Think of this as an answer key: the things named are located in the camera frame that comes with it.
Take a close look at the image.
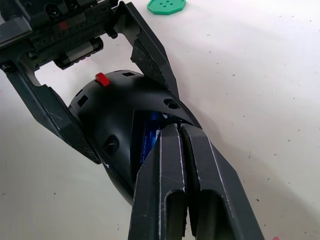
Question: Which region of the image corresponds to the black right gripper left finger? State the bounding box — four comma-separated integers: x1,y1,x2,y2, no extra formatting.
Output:
127,123,189,240

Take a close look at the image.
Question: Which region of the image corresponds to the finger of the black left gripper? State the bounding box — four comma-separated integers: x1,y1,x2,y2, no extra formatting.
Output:
0,52,102,166
109,0,179,100

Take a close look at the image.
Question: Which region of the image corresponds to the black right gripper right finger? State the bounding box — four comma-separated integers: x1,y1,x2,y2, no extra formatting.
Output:
179,123,266,240

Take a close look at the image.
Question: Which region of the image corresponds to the blue battery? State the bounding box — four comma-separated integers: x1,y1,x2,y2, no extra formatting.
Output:
140,111,169,164

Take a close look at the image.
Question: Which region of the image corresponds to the black mouse base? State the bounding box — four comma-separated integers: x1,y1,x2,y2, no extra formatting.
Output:
67,69,204,207

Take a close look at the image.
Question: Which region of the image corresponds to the green disc with holes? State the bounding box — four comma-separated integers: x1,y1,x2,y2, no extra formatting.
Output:
146,0,189,16

